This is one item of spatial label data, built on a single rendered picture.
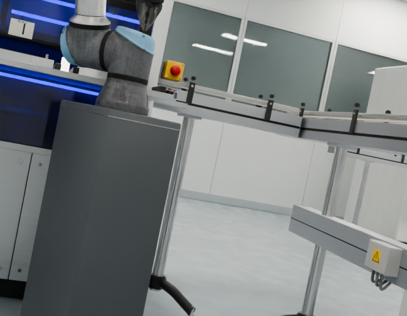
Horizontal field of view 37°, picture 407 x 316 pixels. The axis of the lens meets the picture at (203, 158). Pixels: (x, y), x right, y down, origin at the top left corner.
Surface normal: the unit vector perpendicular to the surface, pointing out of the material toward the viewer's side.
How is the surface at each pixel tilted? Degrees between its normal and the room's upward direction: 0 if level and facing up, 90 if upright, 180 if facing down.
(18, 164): 90
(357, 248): 90
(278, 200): 90
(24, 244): 90
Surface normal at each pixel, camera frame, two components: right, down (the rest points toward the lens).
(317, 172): 0.26, 0.09
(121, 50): -0.28, -0.02
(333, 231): -0.94, -0.18
